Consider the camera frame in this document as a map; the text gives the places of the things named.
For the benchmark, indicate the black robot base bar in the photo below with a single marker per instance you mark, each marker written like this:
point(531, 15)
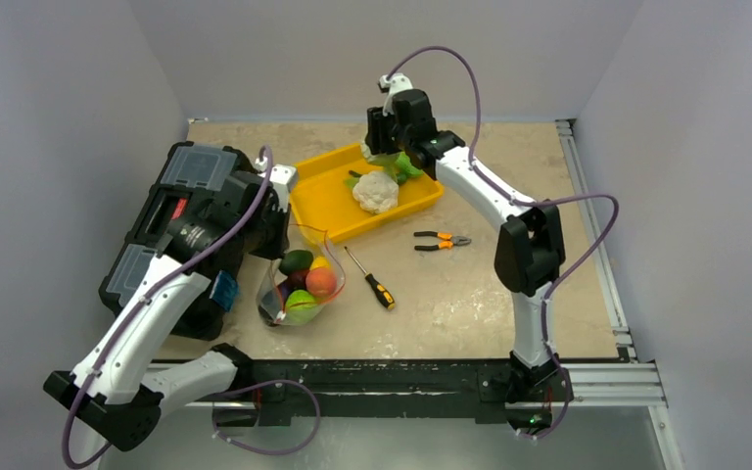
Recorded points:
point(487, 391)

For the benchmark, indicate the clear orange zip bag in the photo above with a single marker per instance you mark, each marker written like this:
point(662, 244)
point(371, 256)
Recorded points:
point(274, 289)

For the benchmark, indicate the aluminium frame rail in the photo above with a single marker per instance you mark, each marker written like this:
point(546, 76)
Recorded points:
point(632, 383)

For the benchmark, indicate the yellow black screwdriver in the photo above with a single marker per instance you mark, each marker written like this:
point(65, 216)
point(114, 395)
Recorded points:
point(380, 292)

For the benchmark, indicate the yellow plastic bin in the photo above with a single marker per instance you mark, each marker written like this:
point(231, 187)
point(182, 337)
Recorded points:
point(322, 200)

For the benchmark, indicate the dark green toy avocado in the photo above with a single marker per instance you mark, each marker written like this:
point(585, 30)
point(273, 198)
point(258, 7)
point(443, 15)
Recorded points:
point(295, 261)

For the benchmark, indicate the dark red toy fruit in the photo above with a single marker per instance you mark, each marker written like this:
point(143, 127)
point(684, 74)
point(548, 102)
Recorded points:
point(297, 279)

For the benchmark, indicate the white toy cauliflower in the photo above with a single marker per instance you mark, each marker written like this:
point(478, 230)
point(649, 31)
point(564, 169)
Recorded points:
point(376, 192)

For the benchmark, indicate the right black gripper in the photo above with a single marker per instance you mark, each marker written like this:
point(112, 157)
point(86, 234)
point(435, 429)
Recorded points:
point(381, 136)

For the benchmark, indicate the green toy cabbage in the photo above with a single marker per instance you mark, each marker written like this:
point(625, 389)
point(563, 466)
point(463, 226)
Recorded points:
point(378, 159)

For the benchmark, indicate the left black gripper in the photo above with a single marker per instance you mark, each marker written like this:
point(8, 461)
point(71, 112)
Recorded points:
point(281, 242)

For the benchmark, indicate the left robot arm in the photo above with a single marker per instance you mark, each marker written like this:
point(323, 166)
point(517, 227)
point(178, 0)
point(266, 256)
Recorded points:
point(111, 390)

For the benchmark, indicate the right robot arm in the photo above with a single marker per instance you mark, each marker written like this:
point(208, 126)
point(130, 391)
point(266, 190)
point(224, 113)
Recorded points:
point(530, 248)

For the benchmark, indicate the black plastic toolbox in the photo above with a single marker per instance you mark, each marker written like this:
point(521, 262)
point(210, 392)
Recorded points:
point(162, 227)

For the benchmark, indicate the orange black pliers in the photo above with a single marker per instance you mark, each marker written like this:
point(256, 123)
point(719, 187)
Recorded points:
point(445, 241)

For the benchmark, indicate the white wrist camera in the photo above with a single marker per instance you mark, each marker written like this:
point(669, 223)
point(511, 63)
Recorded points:
point(283, 180)
point(391, 85)

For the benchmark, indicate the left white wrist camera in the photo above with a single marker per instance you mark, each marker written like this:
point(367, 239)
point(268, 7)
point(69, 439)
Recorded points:
point(283, 180)

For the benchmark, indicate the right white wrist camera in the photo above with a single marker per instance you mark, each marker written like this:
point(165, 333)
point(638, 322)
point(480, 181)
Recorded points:
point(391, 85)

